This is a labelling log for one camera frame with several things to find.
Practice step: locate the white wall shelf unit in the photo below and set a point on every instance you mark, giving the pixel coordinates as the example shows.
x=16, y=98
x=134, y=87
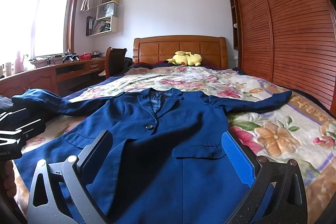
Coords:
x=105, y=20

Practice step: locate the white mug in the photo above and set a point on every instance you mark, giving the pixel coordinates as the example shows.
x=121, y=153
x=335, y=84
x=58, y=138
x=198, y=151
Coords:
x=8, y=68

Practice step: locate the yellow Pikachu plush toy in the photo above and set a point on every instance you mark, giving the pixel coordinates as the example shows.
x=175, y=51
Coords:
x=185, y=59

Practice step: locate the person's left hand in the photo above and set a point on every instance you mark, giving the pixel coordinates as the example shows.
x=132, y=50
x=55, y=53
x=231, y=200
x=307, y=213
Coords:
x=9, y=180

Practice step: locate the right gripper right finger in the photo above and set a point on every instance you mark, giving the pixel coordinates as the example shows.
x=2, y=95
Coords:
x=276, y=190

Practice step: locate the wooden louvered wardrobe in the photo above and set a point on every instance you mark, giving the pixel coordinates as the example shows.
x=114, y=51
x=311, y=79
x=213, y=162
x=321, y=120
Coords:
x=288, y=42

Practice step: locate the navy blue blazer jacket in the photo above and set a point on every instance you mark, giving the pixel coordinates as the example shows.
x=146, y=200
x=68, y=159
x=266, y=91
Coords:
x=166, y=164

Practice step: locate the window with wooden frame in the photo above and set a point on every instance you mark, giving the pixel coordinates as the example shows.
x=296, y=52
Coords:
x=36, y=28

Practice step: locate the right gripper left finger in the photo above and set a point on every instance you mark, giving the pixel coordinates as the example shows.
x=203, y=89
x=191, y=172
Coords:
x=46, y=201

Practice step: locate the wooden bed headboard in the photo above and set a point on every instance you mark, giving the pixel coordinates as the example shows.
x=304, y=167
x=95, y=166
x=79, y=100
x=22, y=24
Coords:
x=213, y=50

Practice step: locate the red basket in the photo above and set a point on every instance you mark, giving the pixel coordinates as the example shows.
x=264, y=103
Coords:
x=85, y=56

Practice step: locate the black gadget on desk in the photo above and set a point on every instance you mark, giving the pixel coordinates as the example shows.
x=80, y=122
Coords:
x=70, y=57

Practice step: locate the wooden desk chair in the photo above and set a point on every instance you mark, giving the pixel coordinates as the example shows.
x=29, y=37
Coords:
x=114, y=62

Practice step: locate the pink thermos jug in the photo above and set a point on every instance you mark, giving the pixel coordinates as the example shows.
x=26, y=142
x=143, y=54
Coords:
x=19, y=63

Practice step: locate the long wooden desk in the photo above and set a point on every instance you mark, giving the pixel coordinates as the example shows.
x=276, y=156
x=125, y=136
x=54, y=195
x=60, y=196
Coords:
x=51, y=78

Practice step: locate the floral quilt bedspread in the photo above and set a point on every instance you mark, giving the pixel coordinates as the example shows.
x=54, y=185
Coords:
x=302, y=129

